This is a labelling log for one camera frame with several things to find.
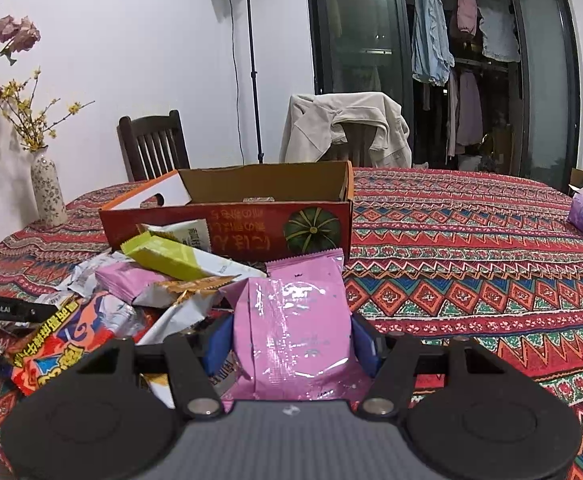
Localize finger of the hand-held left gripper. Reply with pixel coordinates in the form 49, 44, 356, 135
26, 299, 73, 325

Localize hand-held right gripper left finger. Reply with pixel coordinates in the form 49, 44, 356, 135
78, 313, 235, 419

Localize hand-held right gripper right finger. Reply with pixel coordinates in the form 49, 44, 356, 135
349, 313, 505, 421

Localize red pumpkin print cardboard box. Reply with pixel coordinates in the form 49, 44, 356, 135
98, 161, 355, 264

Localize red orange snack bag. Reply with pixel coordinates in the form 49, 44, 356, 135
8, 292, 143, 397

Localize white gold trimmed snack packet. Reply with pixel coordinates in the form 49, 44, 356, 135
134, 276, 242, 347

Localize yellow green snack packet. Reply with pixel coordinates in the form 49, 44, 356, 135
121, 232, 268, 282

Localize white floral vase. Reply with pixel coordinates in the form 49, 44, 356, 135
30, 145, 69, 229

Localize yellow flower branches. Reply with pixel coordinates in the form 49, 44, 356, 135
0, 66, 96, 154

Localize dark wooden chair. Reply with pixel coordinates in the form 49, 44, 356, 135
117, 109, 192, 183

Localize wooden chair under jacket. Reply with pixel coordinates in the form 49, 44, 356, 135
330, 124, 378, 169

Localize beige jacket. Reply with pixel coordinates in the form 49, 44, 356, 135
278, 92, 413, 169

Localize mauve hanging garment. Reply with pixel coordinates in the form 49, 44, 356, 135
445, 67, 485, 157

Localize pink flowers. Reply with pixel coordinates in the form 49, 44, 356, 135
0, 14, 42, 122

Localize studio light on tripod stand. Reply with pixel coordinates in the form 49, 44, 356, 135
221, 0, 267, 166

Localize black framed sliding glass door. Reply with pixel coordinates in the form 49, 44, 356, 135
304, 0, 583, 194

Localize light blue hanging shirt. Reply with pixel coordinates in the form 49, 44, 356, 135
411, 0, 455, 87

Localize white hanging top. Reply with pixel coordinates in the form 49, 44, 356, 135
478, 0, 521, 64

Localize pink hanging garment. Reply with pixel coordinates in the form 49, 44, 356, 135
450, 0, 480, 42

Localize black power cable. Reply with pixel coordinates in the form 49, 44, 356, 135
230, 0, 245, 163

